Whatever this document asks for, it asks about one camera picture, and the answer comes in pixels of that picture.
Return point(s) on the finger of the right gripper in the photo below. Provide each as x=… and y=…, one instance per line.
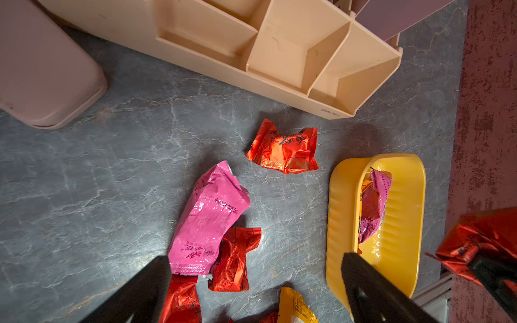
x=495, y=275

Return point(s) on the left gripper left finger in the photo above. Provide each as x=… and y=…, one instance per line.
x=141, y=299

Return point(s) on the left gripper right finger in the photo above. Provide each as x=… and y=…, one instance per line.
x=373, y=298

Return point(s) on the red tea bag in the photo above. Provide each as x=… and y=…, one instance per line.
x=491, y=233
x=181, y=303
x=290, y=154
x=229, y=272

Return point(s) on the yellow tea bag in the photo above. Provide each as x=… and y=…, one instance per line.
x=293, y=308

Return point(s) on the pink tea bag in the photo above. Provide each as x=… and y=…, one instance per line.
x=216, y=203
x=373, y=205

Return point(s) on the orange tea bag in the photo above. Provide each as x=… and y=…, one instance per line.
x=366, y=184

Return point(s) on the red tea bag top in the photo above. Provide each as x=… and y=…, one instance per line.
x=290, y=154

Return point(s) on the yellow plastic storage box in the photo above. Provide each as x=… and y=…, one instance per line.
x=394, y=251

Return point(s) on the pink glasses case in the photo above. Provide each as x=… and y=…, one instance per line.
x=47, y=79

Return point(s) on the beige plastic file organizer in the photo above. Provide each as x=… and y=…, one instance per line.
x=310, y=55

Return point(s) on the mauve folder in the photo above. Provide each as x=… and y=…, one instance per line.
x=387, y=18

